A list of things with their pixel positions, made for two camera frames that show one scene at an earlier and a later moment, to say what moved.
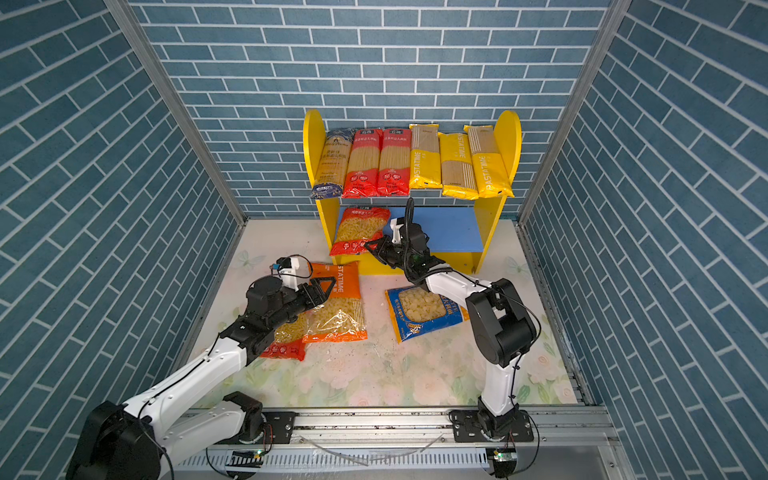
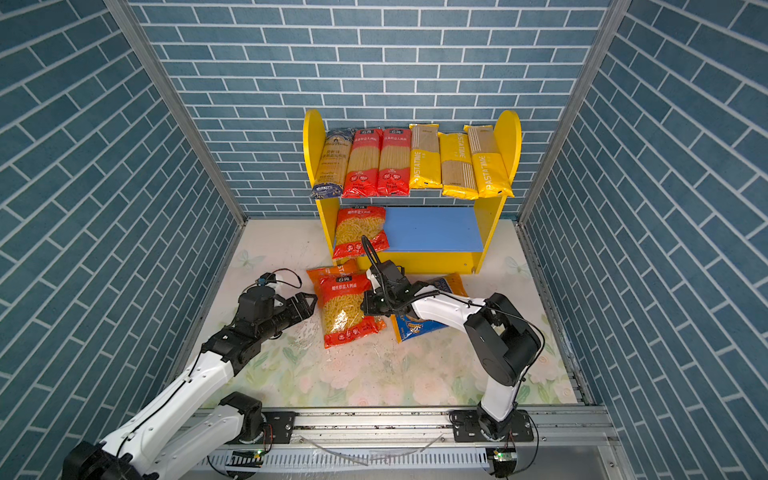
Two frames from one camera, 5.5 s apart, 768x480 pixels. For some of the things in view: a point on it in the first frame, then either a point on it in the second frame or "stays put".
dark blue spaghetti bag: [333, 163] stays put
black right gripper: [383, 245] → [367, 305]
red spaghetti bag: [361, 179] stays put
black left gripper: [317, 296] → [293, 306]
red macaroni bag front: [358, 226] stays put
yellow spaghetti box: [491, 174] stays put
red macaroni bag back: [287, 341] → [341, 298]
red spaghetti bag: [394, 171] stays put
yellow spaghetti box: [457, 170] stays put
